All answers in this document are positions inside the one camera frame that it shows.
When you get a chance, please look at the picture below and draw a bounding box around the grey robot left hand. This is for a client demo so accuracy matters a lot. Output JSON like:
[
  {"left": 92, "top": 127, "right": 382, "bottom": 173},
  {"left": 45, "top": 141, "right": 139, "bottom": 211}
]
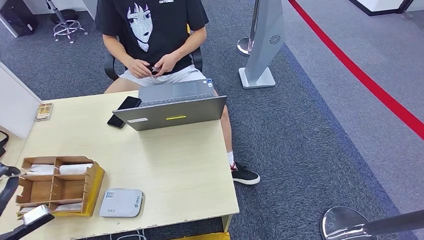
[{"left": 0, "top": 162, "right": 21, "bottom": 218}]

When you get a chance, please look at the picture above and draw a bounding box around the person's left hand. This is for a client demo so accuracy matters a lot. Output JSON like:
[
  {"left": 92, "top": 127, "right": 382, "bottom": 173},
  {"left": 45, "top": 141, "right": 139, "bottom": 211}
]
[{"left": 152, "top": 52, "right": 181, "bottom": 79}]

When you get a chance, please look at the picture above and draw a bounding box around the person's right hand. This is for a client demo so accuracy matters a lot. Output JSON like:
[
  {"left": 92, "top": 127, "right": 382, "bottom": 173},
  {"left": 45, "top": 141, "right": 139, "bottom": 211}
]
[{"left": 125, "top": 56, "right": 153, "bottom": 79}]

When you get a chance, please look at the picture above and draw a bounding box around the grey card reader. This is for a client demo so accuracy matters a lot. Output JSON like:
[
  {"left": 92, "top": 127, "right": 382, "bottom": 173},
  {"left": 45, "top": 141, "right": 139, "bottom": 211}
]
[{"left": 98, "top": 188, "right": 144, "bottom": 219}]

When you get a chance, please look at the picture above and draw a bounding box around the person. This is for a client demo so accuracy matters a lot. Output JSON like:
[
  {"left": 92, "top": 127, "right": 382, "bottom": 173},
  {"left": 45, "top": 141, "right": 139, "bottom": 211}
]
[{"left": 95, "top": 0, "right": 261, "bottom": 186}]

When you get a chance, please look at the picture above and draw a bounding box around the white room key stack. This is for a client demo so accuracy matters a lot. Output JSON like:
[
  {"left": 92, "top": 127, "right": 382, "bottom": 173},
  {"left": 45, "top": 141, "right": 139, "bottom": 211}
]
[
  {"left": 26, "top": 164, "right": 57, "bottom": 176},
  {"left": 58, "top": 163, "right": 94, "bottom": 175}
]

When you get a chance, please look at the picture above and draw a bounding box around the wooden card organizer box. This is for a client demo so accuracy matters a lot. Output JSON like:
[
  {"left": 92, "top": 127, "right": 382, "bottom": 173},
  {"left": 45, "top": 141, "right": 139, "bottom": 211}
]
[{"left": 15, "top": 155, "right": 106, "bottom": 218}]

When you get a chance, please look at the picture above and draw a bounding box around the white card stack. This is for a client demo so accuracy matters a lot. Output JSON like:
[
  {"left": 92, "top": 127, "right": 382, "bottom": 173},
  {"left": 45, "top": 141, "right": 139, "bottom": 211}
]
[{"left": 54, "top": 202, "right": 84, "bottom": 212}]

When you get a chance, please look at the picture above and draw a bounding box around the small gold card pack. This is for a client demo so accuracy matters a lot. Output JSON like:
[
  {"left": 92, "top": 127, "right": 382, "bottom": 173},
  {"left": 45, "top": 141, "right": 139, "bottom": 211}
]
[{"left": 35, "top": 102, "right": 54, "bottom": 122}]

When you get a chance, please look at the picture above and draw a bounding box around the black smartphone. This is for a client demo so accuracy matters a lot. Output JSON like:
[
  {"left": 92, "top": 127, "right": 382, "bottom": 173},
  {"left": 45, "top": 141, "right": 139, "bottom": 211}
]
[{"left": 106, "top": 96, "right": 143, "bottom": 129}]

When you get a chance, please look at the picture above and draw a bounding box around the grey laptop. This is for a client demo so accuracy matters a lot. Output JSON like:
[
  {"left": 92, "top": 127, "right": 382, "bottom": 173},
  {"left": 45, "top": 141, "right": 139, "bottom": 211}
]
[{"left": 112, "top": 78, "right": 228, "bottom": 132}]

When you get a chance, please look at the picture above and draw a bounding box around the chrome stool base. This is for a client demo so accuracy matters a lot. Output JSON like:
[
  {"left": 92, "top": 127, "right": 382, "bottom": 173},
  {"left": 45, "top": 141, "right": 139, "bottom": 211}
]
[{"left": 46, "top": 0, "right": 89, "bottom": 45}]

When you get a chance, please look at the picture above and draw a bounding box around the white partition panel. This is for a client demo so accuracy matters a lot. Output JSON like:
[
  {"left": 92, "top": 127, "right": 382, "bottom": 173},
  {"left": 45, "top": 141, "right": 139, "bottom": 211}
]
[{"left": 0, "top": 62, "right": 43, "bottom": 140}]

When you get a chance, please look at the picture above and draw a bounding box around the grey kiosk stand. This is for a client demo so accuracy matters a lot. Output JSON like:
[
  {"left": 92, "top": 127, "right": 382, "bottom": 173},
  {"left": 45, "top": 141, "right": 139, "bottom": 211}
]
[{"left": 238, "top": 0, "right": 286, "bottom": 90}]

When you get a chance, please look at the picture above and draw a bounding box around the white sock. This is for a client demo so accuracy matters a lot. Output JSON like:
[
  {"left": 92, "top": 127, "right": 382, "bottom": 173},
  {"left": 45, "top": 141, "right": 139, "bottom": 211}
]
[{"left": 226, "top": 150, "right": 238, "bottom": 168}]

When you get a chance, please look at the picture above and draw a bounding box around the black cabinet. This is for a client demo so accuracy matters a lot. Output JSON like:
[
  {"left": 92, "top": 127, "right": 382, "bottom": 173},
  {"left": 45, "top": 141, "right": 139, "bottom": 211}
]
[{"left": 0, "top": 0, "right": 39, "bottom": 38}]

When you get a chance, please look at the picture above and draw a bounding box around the black sneaker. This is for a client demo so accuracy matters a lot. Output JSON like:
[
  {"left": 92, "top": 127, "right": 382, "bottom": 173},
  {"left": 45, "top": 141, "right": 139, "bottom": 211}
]
[{"left": 231, "top": 161, "right": 261, "bottom": 186}]

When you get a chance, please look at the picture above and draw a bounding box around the yellow floor strip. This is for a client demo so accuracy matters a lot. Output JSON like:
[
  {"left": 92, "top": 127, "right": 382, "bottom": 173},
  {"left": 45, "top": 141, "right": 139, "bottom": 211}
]
[{"left": 172, "top": 232, "right": 231, "bottom": 240}]

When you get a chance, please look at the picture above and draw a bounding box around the red floor tape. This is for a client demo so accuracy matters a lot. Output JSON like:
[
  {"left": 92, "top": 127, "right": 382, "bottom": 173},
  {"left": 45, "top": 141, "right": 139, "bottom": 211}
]
[{"left": 287, "top": 0, "right": 424, "bottom": 140}]

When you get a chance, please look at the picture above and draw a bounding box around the white counter with black base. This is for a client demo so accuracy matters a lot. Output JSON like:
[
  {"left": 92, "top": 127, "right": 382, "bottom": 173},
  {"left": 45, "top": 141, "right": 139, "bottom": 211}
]
[{"left": 347, "top": 0, "right": 424, "bottom": 17}]

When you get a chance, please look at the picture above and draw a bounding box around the black strap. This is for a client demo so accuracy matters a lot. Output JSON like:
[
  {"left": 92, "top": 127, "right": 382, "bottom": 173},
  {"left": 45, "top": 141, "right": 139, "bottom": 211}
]
[{"left": 0, "top": 130, "right": 10, "bottom": 159}]

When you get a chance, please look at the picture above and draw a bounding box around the chrome stanchion post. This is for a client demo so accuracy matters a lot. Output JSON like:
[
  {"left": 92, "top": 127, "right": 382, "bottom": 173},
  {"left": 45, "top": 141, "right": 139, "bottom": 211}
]
[{"left": 236, "top": 0, "right": 261, "bottom": 57}]

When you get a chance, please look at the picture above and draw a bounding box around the white floor cable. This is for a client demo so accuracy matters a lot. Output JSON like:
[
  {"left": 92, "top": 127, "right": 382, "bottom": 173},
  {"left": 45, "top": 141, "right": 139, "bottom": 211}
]
[{"left": 109, "top": 233, "right": 148, "bottom": 240}]

